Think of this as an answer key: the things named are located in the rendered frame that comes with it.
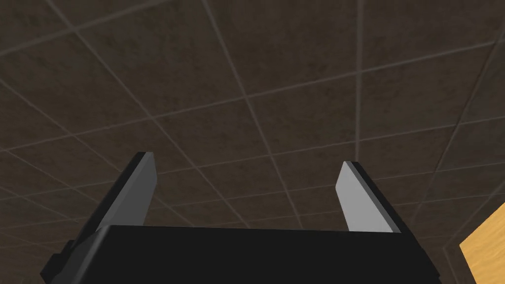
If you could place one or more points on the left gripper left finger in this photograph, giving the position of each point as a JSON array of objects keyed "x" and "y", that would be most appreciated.
[{"x": 132, "y": 193}]

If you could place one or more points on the light wooden furniture piece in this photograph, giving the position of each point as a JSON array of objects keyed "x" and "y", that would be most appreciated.
[{"x": 487, "y": 248}]

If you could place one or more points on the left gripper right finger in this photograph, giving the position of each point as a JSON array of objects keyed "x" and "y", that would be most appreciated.
[{"x": 361, "y": 201}]

